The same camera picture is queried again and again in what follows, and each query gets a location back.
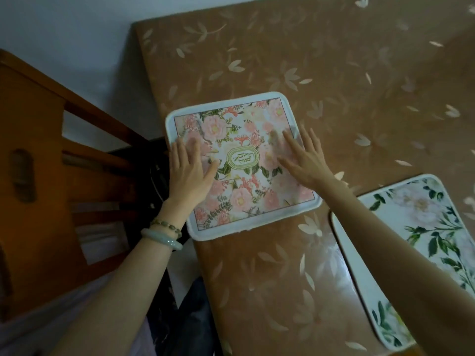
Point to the pink floral placemat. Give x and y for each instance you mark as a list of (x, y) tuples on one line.
[(245, 163)]

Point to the orange wooden chair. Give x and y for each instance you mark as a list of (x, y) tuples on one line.
[(41, 200)]

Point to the person's left forearm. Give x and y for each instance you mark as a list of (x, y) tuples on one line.
[(122, 300)]

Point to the person's right hand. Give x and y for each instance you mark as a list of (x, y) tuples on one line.
[(308, 163)]

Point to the wooden table with floral cover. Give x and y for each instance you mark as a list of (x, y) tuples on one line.
[(334, 88)]

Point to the person's right forearm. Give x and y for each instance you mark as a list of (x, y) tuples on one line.
[(400, 263)]

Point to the person's left hand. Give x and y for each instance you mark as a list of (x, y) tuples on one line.
[(189, 181)]

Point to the pale green jade bangle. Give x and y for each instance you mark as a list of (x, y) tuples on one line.
[(161, 239)]

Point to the cream borderless floral placemat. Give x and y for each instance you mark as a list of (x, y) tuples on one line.
[(423, 211)]

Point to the person's dark trousers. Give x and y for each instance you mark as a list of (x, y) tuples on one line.
[(193, 322)]

